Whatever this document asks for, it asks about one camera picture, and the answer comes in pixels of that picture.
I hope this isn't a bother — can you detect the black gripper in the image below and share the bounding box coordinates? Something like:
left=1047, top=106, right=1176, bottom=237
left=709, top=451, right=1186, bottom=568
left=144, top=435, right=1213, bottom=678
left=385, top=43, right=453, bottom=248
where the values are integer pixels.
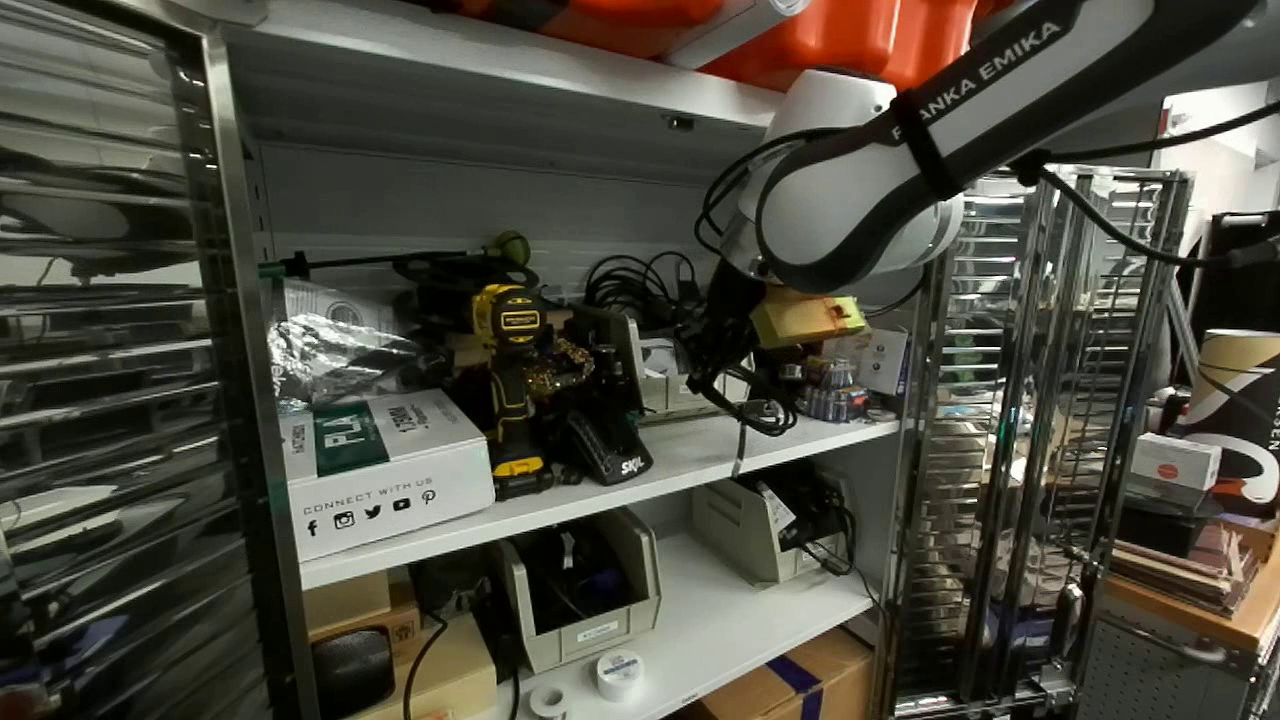
left=678, top=258, right=774, bottom=407

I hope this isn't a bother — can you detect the grey metal shelf unit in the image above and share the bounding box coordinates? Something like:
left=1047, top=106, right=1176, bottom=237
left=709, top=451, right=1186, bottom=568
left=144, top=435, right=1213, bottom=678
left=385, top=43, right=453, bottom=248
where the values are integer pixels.
left=157, top=0, right=963, bottom=720

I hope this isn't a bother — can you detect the brass coloured tool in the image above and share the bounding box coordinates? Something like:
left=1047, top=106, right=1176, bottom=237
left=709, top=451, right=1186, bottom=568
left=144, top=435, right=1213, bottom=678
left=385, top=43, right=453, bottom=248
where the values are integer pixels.
left=535, top=323, right=595, bottom=393

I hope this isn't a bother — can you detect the taped cardboard box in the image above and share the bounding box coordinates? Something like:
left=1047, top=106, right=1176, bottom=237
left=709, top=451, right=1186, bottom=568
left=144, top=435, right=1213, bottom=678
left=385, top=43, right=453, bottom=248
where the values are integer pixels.
left=691, top=623, right=887, bottom=720

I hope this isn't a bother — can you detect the white box with green print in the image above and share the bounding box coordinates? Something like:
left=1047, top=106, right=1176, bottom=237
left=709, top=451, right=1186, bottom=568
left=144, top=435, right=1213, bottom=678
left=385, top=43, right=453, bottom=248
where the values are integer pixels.
left=274, top=390, right=499, bottom=564

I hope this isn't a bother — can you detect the beige cardboard box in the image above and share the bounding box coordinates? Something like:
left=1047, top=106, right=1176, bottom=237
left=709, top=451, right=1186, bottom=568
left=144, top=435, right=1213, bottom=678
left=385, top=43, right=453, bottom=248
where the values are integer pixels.
left=396, top=614, right=499, bottom=720

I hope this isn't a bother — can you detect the battery pack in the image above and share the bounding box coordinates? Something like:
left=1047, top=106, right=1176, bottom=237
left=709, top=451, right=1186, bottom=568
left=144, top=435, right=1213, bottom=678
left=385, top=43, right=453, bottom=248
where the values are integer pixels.
left=794, top=357, right=871, bottom=430

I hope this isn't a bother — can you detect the black battery charger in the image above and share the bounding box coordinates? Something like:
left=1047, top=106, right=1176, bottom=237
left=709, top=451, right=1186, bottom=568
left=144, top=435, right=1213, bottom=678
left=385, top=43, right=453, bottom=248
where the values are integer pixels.
left=549, top=395, right=656, bottom=493

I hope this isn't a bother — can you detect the white printed carton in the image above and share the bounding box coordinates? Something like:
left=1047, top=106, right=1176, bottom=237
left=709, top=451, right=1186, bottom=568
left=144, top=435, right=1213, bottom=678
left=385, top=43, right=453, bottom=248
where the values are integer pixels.
left=833, top=323, right=910, bottom=399

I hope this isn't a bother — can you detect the black rod with green knob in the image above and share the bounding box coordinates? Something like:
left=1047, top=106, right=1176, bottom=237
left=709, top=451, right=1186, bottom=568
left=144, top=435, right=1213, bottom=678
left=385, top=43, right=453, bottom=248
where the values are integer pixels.
left=256, top=230, right=535, bottom=290

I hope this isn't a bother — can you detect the small white tape roll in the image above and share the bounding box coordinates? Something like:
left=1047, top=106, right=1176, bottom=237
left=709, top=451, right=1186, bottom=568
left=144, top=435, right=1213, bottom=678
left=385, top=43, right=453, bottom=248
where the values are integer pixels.
left=518, top=678, right=576, bottom=720

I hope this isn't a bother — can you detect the clear plastic bag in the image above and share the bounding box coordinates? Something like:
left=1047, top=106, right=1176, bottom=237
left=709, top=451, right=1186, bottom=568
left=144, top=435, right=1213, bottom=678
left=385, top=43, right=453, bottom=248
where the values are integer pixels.
left=262, top=275, right=423, bottom=414

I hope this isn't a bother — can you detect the brown flat board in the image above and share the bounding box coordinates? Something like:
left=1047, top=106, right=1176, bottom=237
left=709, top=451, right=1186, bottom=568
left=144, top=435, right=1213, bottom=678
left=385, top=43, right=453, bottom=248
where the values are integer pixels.
left=298, top=571, right=417, bottom=645

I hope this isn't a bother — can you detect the white device with red dot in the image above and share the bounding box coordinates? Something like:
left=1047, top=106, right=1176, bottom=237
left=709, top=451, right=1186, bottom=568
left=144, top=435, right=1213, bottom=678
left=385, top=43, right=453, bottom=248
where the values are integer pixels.
left=1129, top=430, right=1228, bottom=497

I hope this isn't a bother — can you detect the black rounded object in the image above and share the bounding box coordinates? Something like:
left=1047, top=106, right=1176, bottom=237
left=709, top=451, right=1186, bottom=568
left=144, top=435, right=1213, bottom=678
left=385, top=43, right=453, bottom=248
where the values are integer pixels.
left=310, top=623, right=401, bottom=720

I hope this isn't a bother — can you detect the stack of papers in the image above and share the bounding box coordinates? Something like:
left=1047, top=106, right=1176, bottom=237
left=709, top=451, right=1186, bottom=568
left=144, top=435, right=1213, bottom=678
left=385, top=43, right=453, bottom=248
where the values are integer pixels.
left=1111, top=497, right=1273, bottom=614

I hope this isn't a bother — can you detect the beige tape roll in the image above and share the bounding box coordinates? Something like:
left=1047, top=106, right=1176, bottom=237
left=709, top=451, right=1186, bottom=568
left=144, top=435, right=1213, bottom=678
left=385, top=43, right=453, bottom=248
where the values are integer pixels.
left=1193, top=323, right=1280, bottom=415

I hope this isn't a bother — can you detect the grey cabinet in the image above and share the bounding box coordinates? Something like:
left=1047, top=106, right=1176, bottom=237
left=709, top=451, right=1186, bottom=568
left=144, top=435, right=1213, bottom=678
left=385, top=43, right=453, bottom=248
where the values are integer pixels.
left=1077, top=606, right=1273, bottom=720

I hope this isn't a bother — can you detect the black monitor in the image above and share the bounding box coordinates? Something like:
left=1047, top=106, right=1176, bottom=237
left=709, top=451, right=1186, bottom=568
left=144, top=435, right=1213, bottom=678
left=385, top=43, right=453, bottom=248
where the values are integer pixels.
left=1193, top=205, right=1280, bottom=335

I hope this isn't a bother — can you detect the white curved object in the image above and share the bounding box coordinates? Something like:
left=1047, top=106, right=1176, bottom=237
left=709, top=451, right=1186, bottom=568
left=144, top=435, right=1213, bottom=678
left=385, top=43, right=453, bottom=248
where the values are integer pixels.
left=1196, top=432, right=1280, bottom=511

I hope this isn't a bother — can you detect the wooden table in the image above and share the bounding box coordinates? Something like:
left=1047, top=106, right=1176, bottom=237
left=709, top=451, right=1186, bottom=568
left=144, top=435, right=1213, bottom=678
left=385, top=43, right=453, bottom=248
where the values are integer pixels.
left=1097, top=531, right=1280, bottom=666

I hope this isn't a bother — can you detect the dark steel tray rack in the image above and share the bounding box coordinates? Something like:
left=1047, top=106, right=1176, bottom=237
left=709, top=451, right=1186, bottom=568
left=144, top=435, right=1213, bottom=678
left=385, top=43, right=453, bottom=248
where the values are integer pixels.
left=0, top=0, right=291, bottom=720

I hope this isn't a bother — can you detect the black cable bundle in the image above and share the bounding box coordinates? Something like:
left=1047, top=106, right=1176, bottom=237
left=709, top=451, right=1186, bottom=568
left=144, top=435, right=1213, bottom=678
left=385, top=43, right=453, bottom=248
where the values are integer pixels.
left=580, top=248, right=710, bottom=335

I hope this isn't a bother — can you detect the beige bin with black cables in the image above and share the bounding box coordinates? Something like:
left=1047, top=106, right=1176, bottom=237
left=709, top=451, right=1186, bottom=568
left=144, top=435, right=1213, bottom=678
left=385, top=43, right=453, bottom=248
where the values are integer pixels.
left=687, top=465, right=854, bottom=590

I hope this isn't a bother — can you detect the yellow black cordless drill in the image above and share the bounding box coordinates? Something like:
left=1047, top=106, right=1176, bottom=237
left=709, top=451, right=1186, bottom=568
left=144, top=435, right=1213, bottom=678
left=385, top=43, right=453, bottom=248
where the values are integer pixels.
left=465, top=279, right=555, bottom=499

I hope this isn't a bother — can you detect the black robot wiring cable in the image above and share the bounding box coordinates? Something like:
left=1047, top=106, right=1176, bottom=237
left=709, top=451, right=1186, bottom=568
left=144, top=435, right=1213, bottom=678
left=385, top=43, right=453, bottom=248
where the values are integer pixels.
left=691, top=76, right=1280, bottom=273

